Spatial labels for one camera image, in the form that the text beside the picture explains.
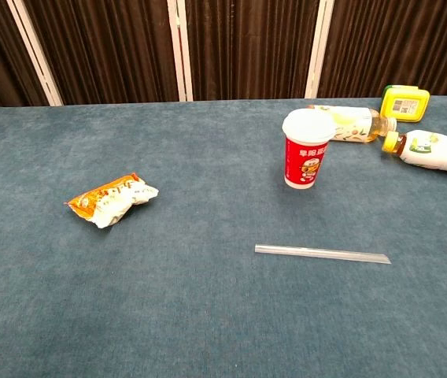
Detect clear plastic straw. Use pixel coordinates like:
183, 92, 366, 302
254, 243, 393, 265

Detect red paper cup white lid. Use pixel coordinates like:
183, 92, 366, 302
281, 108, 337, 191

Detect blue table cloth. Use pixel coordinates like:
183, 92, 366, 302
0, 96, 447, 378

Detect orange white snack packet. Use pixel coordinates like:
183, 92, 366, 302
64, 172, 160, 230

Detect tea bottle beige cap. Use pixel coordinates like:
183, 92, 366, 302
305, 104, 398, 145

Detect yellow green plastic box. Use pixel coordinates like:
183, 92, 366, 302
379, 83, 431, 123

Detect tea bottle yellow cap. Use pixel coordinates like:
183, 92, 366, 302
381, 128, 447, 178

